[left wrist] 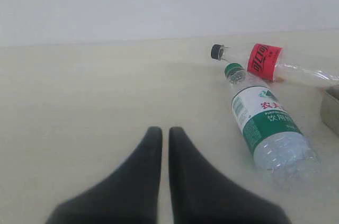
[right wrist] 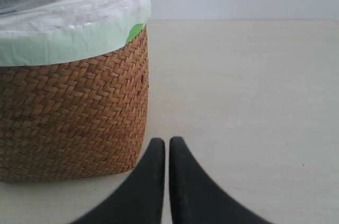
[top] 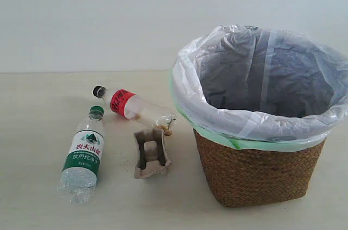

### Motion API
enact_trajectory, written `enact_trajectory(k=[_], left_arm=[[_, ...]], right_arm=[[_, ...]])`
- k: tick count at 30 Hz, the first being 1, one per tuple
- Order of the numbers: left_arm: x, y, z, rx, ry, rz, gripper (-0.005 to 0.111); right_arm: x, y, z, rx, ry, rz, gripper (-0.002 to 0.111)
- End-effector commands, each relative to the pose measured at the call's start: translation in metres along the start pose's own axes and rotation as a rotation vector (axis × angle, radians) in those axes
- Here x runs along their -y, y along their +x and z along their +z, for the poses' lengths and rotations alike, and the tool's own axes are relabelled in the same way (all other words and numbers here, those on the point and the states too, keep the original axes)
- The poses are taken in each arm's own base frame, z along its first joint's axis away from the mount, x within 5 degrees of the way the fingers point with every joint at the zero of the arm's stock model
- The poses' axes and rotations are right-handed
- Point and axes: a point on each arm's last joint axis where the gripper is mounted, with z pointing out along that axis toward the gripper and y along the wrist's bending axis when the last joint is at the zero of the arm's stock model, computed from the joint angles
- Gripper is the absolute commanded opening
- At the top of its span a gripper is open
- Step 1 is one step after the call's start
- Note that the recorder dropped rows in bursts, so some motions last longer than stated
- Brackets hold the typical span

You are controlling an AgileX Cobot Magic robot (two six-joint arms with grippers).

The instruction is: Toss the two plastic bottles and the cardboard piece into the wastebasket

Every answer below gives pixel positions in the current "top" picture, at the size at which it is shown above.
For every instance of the red label clear bottle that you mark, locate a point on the red label clear bottle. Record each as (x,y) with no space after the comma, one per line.
(133,107)

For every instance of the brown cardboard pulp tray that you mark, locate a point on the brown cardboard pulp tray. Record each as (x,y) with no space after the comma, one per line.
(153,159)

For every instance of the white plastic bin liner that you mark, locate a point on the white plastic bin liner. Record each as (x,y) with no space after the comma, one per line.
(246,88)

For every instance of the woven wicker waste basket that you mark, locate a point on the woven wicker waste basket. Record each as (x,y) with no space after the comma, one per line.
(240,178)

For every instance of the green label water bottle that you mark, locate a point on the green label water bottle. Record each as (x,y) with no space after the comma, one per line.
(79,175)

